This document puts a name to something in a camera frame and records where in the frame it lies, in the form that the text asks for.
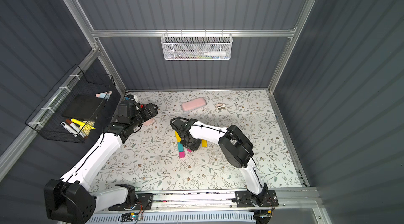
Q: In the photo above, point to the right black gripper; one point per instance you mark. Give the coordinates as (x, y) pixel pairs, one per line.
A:
(188, 140)

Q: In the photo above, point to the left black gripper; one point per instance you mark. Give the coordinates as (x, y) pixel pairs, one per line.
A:
(151, 110)

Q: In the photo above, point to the yellow long block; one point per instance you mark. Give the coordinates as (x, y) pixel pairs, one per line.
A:
(204, 143)
(178, 137)

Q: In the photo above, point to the teal rectangular block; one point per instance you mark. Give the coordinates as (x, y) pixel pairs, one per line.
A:
(180, 147)

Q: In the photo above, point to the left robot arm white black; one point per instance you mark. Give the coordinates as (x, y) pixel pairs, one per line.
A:
(69, 200)

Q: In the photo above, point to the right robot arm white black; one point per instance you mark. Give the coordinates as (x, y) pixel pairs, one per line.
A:
(236, 147)

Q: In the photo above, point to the pink pen cup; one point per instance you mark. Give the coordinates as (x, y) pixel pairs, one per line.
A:
(149, 122)

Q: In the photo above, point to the pink pencil case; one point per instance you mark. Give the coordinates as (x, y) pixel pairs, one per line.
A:
(194, 104)

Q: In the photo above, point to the small wooden stamp block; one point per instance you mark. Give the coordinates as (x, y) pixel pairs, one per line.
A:
(220, 106)

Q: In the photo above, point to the yellow highlighter in basket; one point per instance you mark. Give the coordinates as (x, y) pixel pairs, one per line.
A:
(83, 124)

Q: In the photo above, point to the white marker in black basket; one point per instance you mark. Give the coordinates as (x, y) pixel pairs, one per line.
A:
(72, 128)

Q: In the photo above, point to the black wire mesh basket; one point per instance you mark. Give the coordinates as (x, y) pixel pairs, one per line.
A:
(83, 96)

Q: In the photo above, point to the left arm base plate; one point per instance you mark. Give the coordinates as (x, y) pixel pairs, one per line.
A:
(142, 202)

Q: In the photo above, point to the white wire mesh basket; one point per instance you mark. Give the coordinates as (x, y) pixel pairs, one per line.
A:
(192, 48)

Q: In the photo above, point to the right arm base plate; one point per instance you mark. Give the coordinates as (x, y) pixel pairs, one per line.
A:
(245, 198)

